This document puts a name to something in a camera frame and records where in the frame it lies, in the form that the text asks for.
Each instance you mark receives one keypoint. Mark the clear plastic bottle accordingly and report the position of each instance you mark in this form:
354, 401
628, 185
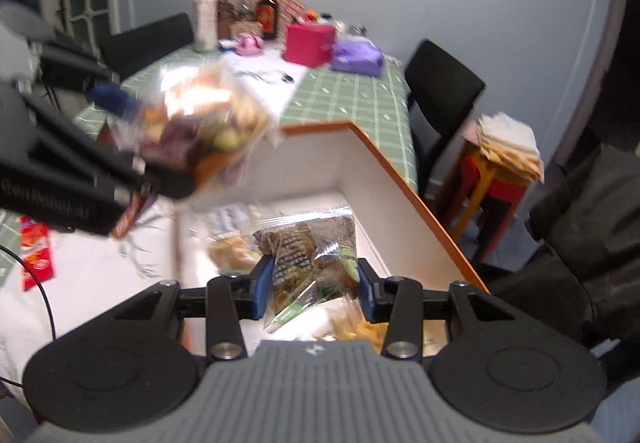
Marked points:
245, 5

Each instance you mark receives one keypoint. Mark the dark jacket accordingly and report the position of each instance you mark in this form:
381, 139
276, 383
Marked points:
575, 248

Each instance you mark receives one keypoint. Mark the blue flat case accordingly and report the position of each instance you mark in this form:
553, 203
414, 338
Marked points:
227, 43

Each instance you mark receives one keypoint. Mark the green checked tablecloth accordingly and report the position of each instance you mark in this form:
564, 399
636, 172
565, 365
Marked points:
350, 93

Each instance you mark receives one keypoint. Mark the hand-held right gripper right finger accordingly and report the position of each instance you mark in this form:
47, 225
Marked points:
367, 295

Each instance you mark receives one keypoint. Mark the red toy on plate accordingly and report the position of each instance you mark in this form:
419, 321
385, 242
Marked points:
312, 16

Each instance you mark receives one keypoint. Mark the waffle packet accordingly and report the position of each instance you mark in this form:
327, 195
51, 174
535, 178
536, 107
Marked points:
230, 250

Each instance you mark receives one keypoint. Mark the purple tissue packet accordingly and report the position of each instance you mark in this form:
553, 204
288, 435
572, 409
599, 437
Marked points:
357, 55

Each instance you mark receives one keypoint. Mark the black chair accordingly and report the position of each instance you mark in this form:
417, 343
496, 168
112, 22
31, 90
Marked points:
150, 43
440, 88

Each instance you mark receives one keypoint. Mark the pink box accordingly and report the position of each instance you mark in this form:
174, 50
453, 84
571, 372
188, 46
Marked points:
309, 45

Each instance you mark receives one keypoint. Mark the white bottle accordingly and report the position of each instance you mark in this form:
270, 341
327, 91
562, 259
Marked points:
205, 18

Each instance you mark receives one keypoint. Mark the red snack packet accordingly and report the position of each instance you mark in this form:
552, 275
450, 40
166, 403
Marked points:
35, 248

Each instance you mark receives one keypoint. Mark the clear packet dark snack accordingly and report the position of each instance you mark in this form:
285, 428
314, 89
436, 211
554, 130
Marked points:
305, 248

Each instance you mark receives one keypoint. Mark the red and yellow stool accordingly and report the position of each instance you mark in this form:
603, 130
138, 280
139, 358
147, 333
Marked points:
500, 190

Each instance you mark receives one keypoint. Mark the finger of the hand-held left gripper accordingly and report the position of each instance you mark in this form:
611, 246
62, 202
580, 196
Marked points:
112, 98
165, 183

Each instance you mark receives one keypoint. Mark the dark glass bottle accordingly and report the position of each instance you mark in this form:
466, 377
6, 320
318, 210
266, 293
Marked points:
267, 13

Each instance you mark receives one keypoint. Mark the white ball snack packet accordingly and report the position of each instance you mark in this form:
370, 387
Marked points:
231, 215

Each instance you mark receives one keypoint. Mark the stack of folded cloths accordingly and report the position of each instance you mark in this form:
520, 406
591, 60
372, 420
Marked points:
507, 143

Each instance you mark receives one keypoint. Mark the mixed fruit packet orange label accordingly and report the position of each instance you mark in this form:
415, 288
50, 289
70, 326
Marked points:
200, 123

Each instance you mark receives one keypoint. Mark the orange cardboard box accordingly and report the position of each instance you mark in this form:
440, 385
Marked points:
400, 203

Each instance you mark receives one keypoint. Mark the pink round gadget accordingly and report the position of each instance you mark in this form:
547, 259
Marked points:
249, 45

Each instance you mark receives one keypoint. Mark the black clip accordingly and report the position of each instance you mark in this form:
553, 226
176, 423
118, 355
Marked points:
286, 78

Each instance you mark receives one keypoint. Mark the yellow chips packet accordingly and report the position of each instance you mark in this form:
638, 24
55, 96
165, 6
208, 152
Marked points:
357, 329

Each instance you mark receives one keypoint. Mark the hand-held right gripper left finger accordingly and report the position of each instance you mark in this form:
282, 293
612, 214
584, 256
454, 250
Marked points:
262, 288

